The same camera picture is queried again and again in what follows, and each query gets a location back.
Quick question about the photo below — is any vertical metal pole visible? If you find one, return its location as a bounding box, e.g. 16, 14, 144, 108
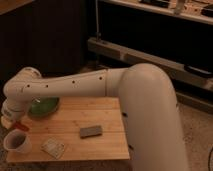
95, 0, 101, 41

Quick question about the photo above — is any wooden table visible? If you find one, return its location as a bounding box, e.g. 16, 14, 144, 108
7, 97, 130, 163

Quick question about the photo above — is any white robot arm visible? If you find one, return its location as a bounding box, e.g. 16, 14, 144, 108
1, 63, 190, 171

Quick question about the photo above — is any upper wooden shelf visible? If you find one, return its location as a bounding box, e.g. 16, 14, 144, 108
101, 0, 213, 25

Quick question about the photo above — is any grey sponge block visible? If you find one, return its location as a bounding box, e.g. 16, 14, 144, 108
80, 125, 102, 138

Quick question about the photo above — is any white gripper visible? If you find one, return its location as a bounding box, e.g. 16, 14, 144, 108
1, 101, 28, 129

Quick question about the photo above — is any long metal rail beam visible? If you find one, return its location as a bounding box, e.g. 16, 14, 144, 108
87, 37, 213, 92

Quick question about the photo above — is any clear plastic packet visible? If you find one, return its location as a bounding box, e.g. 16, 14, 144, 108
41, 138, 65, 159

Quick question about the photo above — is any black device on rail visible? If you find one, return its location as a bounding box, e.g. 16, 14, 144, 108
184, 65, 213, 78

